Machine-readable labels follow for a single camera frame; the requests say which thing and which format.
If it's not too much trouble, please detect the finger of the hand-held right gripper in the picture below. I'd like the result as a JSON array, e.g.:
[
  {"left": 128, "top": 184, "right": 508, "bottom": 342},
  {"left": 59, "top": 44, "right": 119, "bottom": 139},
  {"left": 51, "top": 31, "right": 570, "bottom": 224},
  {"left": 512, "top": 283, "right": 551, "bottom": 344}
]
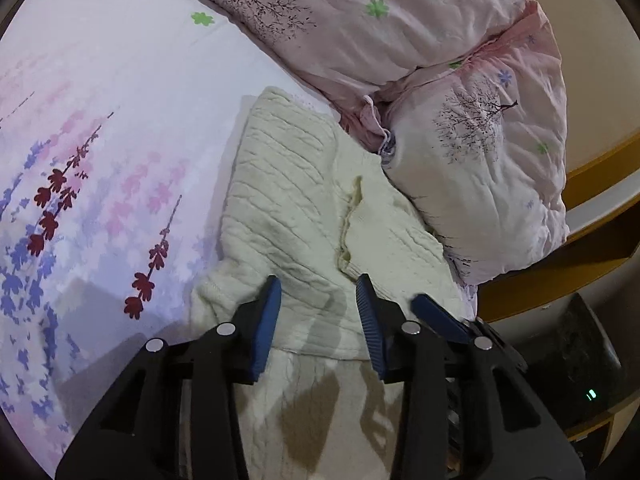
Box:
[{"left": 410, "top": 293, "right": 527, "bottom": 375}]

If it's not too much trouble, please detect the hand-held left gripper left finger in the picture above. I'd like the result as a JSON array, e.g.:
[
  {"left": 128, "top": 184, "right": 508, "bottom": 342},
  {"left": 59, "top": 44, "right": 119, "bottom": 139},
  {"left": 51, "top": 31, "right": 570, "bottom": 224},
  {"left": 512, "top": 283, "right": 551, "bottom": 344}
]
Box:
[{"left": 55, "top": 275, "right": 282, "bottom": 480}]

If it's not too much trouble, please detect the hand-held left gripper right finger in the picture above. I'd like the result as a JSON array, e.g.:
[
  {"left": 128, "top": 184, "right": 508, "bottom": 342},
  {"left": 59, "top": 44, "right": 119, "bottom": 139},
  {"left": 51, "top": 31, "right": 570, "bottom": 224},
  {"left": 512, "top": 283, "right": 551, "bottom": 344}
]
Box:
[{"left": 354, "top": 273, "right": 587, "bottom": 480}]

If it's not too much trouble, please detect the cream knit sweater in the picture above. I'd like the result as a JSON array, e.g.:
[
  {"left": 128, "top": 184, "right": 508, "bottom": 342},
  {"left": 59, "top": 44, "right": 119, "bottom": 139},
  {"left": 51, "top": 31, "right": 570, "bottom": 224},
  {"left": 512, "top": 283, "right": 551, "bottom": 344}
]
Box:
[{"left": 190, "top": 86, "right": 475, "bottom": 480}]

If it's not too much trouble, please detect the black device with green light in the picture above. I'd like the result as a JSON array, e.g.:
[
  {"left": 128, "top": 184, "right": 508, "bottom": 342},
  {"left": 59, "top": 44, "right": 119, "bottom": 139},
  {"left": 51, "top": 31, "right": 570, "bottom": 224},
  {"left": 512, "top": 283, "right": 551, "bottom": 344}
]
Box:
[{"left": 525, "top": 292, "right": 627, "bottom": 413}]

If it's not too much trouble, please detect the pink tree print quilt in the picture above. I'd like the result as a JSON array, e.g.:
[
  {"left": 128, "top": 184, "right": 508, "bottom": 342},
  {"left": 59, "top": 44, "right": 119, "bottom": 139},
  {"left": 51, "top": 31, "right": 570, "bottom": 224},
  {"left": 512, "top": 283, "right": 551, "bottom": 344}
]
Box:
[{"left": 132, "top": 0, "right": 571, "bottom": 286}]

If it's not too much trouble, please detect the floral print bed sheet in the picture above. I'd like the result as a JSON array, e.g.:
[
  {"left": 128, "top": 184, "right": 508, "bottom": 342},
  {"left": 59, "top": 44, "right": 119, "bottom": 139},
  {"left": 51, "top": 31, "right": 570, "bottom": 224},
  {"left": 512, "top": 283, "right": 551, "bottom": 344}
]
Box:
[{"left": 0, "top": 0, "right": 476, "bottom": 480}]

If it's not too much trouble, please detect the wooden bed frame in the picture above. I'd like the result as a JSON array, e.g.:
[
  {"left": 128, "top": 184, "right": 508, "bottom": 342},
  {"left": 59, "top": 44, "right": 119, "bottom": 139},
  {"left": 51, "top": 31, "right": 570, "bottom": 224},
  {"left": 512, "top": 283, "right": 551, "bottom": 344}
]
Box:
[{"left": 475, "top": 144, "right": 640, "bottom": 325}]

